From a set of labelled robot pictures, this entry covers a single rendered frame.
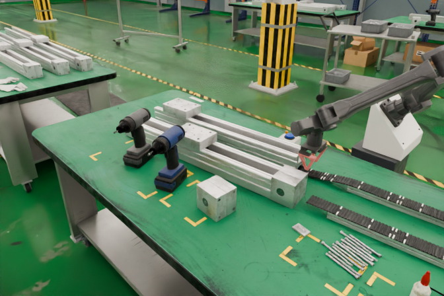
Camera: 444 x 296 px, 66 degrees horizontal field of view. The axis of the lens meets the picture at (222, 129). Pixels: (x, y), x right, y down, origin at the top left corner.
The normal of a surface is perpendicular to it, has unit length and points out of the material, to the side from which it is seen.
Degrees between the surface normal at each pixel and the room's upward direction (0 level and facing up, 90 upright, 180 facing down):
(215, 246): 0
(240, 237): 0
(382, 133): 90
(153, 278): 0
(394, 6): 90
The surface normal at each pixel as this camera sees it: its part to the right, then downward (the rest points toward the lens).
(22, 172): 0.71, 0.32
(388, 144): -0.70, 0.30
